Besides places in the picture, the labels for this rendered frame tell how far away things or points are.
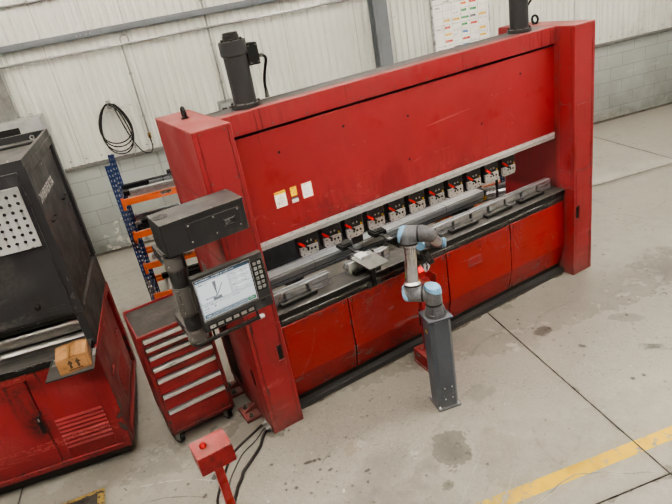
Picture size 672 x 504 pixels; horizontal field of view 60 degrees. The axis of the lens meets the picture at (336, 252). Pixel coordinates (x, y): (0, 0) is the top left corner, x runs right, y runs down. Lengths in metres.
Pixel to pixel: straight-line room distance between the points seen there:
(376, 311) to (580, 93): 2.54
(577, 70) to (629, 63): 5.81
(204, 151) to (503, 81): 2.63
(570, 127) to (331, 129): 2.30
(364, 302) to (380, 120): 1.39
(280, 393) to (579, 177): 3.27
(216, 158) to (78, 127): 4.95
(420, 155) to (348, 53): 4.26
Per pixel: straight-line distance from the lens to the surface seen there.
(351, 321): 4.57
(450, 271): 5.02
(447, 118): 4.76
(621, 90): 11.23
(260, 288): 3.54
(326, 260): 4.70
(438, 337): 4.11
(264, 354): 4.18
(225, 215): 3.34
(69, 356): 4.12
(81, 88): 8.34
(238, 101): 3.95
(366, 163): 4.36
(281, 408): 4.48
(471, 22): 9.40
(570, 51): 5.42
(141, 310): 4.62
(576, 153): 5.63
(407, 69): 4.46
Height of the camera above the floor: 2.97
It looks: 25 degrees down
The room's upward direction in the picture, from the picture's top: 11 degrees counter-clockwise
